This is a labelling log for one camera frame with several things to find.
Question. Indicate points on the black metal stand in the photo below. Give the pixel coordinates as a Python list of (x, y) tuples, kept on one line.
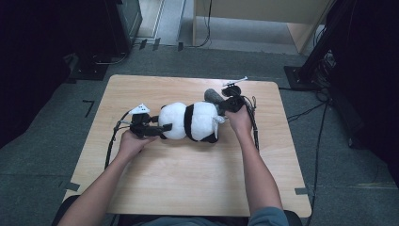
[(316, 53)]

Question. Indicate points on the light wooden desk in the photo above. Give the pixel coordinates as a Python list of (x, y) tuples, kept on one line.
[(260, 11)]

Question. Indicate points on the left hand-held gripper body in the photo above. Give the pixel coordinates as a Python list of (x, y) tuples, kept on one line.
[(139, 124)]

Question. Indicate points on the person's left hand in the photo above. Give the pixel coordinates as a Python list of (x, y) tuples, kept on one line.
[(133, 146)]

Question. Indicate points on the grey floor tape strip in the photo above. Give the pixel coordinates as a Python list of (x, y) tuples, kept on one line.
[(301, 190), (72, 186)]

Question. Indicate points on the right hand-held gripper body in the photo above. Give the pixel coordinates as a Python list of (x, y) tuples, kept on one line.
[(233, 102)]

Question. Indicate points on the black cabinet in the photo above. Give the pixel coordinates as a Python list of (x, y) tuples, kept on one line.
[(124, 22)]

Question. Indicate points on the person's grey-blue clothing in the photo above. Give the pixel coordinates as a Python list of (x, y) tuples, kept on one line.
[(269, 218)]

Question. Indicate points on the person's right hand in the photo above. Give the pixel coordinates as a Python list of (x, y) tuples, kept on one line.
[(240, 122)]

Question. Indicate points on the black floor tape piece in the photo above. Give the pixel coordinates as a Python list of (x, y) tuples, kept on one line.
[(180, 46), (142, 44)]

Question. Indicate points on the black floor base plate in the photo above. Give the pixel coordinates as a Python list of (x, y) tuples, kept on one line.
[(89, 70)]

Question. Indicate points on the panda plush toy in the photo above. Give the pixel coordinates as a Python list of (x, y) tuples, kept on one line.
[(194, 121)]

